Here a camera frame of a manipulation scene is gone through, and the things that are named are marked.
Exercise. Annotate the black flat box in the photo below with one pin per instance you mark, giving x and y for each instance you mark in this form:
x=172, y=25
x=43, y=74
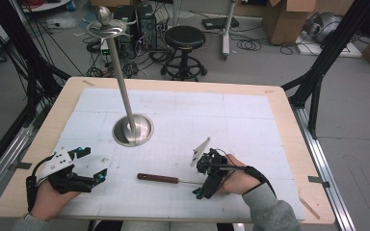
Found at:
x=220, y=23

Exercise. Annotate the white gridded mat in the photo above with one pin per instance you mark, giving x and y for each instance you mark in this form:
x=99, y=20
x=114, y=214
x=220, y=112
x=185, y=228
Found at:
x=189, y=122

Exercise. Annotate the black computer tower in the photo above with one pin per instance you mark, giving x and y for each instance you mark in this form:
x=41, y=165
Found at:
x=146, y=27

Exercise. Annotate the large open cardboard box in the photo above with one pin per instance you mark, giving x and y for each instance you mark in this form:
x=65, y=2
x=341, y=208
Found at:
x=285, y=22

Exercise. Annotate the person's left hand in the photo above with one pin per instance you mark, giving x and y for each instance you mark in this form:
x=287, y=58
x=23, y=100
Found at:
x=51, y=202

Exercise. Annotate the black round stool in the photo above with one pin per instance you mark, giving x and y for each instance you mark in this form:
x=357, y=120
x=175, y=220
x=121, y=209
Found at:
x=184, y=40

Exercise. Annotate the thin wooden stick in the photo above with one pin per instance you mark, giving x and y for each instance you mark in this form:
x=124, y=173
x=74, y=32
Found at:
x=309, y=208

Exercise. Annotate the white round table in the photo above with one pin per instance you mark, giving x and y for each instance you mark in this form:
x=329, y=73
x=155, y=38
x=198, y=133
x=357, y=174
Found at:
x=45, y=5

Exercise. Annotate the person's right hand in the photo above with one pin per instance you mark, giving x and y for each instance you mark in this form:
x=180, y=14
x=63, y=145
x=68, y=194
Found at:
x=241, y=178

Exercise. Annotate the black metal frame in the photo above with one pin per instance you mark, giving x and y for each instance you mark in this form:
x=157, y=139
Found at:
x=32, y=73
x=330, y=48

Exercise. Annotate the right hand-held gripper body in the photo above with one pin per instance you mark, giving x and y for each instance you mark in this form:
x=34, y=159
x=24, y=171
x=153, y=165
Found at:
x=213, y=163

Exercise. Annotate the aluminium rail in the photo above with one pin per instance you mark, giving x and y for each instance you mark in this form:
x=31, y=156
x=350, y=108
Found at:
x=326, y=160
x=3, y=166

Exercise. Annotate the black tape piece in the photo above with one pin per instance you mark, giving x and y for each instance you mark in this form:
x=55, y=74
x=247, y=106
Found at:
x=21, y=166
x=319, y=181

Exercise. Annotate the white stand pole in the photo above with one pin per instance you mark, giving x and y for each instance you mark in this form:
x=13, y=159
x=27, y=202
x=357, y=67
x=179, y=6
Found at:
x=228, y=29

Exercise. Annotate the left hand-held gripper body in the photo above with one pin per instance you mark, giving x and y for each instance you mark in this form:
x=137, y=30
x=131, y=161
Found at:
x=59, y=163

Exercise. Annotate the grey round device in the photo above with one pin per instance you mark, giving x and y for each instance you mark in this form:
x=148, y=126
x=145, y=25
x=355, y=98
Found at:
x=324, y=27

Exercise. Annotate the tall metal utensil stand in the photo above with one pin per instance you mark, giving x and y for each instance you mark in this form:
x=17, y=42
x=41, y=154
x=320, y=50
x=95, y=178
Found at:
x=131, y=126

